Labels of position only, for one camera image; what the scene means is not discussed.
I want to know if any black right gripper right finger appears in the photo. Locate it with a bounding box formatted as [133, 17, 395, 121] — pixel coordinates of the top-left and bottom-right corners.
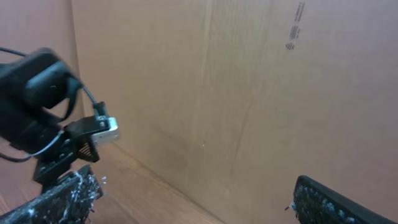
[285, 175, 397, 224]

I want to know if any brown cardboard wall panel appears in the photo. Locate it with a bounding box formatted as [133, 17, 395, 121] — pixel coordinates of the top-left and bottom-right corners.
[1, 0, 397, 223]

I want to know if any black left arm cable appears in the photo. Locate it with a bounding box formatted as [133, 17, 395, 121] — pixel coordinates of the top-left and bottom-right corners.
[0, 46, 108, 164]

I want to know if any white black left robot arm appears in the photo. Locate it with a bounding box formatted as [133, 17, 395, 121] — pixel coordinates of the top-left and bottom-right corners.
[1, 48, 111, 188]

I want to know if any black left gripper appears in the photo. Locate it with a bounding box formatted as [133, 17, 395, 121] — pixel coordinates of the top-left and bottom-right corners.
[33, 116, 109, 187]

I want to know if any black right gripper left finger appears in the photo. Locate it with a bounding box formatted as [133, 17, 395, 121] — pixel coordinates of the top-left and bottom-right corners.
[1, 165, 103, 224]

